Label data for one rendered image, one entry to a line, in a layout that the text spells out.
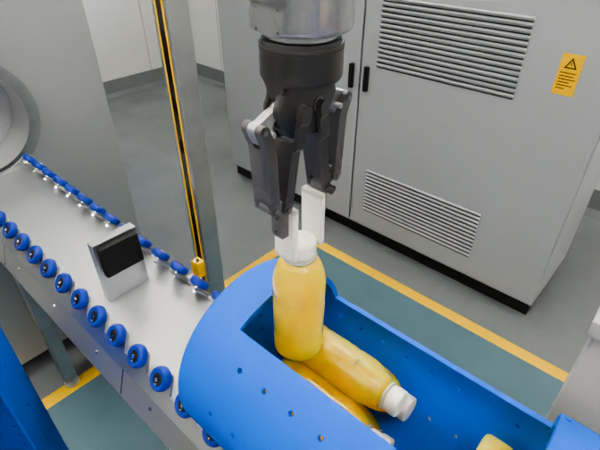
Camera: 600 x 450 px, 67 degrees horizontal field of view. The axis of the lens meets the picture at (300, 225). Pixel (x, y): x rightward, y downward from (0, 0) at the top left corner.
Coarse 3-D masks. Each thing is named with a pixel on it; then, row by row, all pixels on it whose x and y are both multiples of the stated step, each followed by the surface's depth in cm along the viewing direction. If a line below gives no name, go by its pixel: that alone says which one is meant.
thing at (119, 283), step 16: (128, 224) 99; (96, 240) 95; (112, 240) 96; (128, 240) 97; (96, 256) 95; (112, 256) 96; (128, 256) 99; (96, 272) 99; (112, 272) 97; (128, 272) 102; (144, 272) 106; (112, 288) 101; (128, 288) 104
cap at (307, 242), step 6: (300, 234) 53; (306, 234) 53; (300, 240) 52; (306, 240) 52; (312, 240) 52; (300, 246) 51; (306, 246) 51; (312, 246) 51; (300, 252) 51; (306, 252) 51; (312, 252) 52; (300, 258) 51; (306, 258) 52
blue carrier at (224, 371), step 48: (240, 288) 61; (336, 288) 74; (192, 336) 60; (240, 336) 57; (384, 336) 71; (192, 384) 60; (240, 384) 55; (288, 384) 52; (432, 384) 68; (480, 384) 62; (240, 432) 55; (288, 432) 50; (336, 432) 48; (384, 432) 72; (432, 432) 69; (480, 432) 65; (528, 432) 60; (576, 432) 46
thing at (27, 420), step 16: (0, 336) 90; (0, 352) 89; (0, 368) 88; (16, 368) 95; (0, 384) 88; (16, 384) 93; (0, 400) 114; (16, 400) 93; (32, 400) 100; (0, 416) 117; (16, 416) 93; (32, 416) 99; (48, 416) 109; (0, 432) 120; (16, 432) 122; (32, 432) 99; (48, 432) 106; (0, 448) 123; (16, 448) 126; (32, 448) 128; (48, 448) 105; (64, 448) 115
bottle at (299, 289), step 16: (288, 272) 52; (304, 272) 52; (320, 272) 53; (272, 288) 56; (288, 288) 53; (304, 288) 53; (320, 288) 54; (288, 304) 54; (304, 304) 54; (320, 304) 56; (288, 320) 56; (304, 320) 55; (320, 320) 57; (288, 336) 57; (304, 336) 57; (320, 336) 60; (288, 352) 59; (304, 352) 59
